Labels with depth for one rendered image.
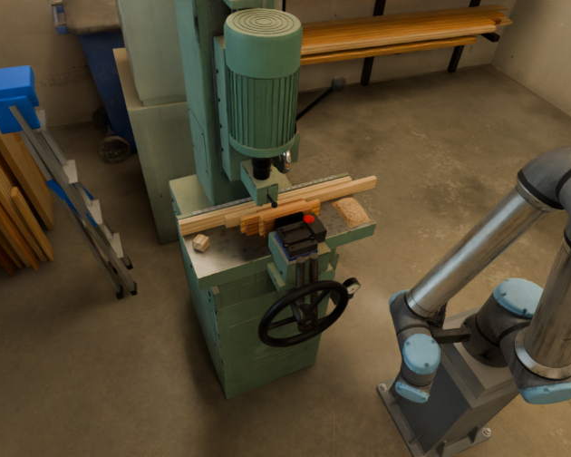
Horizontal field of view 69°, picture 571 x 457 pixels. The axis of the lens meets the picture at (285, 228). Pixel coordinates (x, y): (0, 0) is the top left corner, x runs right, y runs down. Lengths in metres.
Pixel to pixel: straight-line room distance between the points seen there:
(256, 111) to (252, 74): 0.09
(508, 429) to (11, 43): 3.56
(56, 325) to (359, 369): 1.48
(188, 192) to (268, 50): 0.80
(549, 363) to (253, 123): 0.93
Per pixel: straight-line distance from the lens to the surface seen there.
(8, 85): 1.68
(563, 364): 1.27
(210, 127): 1.32
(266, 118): 1.03
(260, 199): 1.23
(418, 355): 1.14
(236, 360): 1.70
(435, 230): 2.80
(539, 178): 0.95
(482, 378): 1.52
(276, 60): 0.97
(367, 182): 1.49
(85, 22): 2.74
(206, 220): 1.30
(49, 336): 2.35
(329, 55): 3.34
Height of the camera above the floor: 1.86
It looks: 46 degrees down
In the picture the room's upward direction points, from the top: 4 degrees clockwise
